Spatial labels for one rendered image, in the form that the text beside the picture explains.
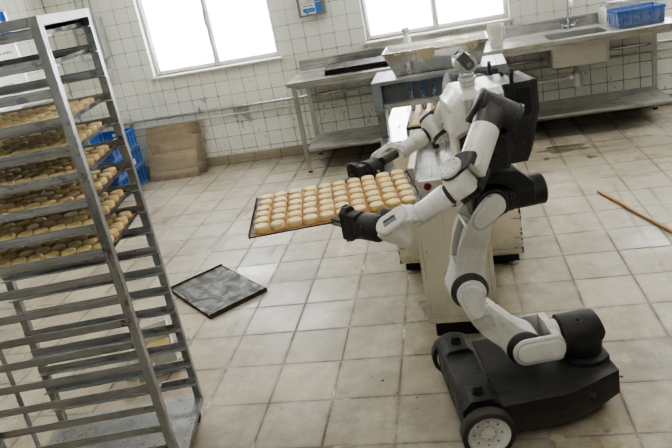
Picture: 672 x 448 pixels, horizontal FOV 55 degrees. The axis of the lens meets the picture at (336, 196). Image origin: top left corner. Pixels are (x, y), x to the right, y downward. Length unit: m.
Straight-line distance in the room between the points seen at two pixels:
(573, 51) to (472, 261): 3.88
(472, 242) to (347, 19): 4.50
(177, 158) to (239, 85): 1.03
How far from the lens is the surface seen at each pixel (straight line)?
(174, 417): 2.98
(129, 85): 7.43
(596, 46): 6.16
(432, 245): 3.07
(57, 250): 2.45
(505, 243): 3.84
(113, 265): 2.27
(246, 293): 4.10
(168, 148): 7.20
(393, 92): 3.64
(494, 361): 2.84
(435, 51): 3.54
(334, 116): 6.83
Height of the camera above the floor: 1.79
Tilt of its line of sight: 19 degrees down
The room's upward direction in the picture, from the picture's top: 11 degrees counter-clockwise
